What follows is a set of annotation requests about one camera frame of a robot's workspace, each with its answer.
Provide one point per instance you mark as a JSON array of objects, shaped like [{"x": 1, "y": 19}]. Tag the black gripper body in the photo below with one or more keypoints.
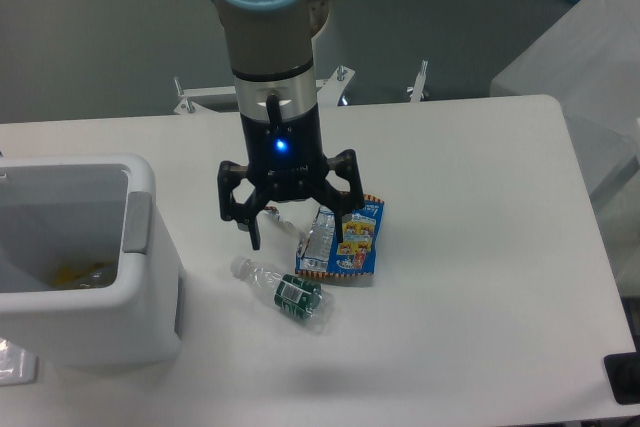
[{"x": 286, "y": 162}]

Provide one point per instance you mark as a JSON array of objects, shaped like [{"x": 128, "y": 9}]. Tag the blue snack wrapper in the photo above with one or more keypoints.
[{"x": 320, "y": 254}]

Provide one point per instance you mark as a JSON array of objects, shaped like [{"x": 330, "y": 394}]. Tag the crushed clear plastic bottle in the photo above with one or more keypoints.
[{"x": 306, "y": 302}]

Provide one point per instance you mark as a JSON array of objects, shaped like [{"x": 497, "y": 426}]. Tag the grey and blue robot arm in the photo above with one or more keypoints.
[{"x": 269, "y": 43}]

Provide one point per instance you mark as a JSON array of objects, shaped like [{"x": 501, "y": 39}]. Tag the white trash can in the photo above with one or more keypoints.
[{"x": 79, "y": 210}]

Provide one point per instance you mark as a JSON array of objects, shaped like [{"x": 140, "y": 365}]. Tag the clear plastic bag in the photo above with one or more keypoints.
[{"x": 17, "y": 365}]

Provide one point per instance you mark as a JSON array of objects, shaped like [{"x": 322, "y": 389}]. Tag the white translucent side table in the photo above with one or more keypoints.
[{"x": 589, "y": 62}]

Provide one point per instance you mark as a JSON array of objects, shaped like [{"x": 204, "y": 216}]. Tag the black device at table edge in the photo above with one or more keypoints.
[{"x": 623, "y": 373}]

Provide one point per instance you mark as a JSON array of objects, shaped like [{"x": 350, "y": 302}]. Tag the white metal mounting frame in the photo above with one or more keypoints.
[{"x": 331, "y": 91}]

